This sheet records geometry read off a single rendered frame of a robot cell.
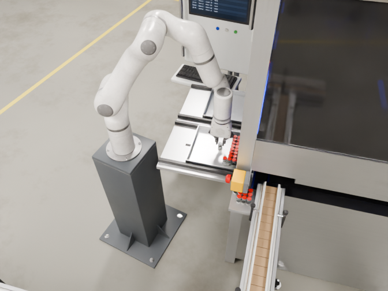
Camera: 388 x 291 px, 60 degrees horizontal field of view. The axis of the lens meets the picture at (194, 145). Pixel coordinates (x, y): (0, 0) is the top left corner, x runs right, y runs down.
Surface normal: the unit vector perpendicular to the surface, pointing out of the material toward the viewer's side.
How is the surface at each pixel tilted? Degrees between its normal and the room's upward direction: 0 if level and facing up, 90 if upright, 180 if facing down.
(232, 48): 90
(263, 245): 0
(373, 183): 90
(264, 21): 90
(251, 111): 90
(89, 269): 0
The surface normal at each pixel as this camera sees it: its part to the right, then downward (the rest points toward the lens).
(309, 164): -0.26, 0.72
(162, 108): -0.02, -0.67
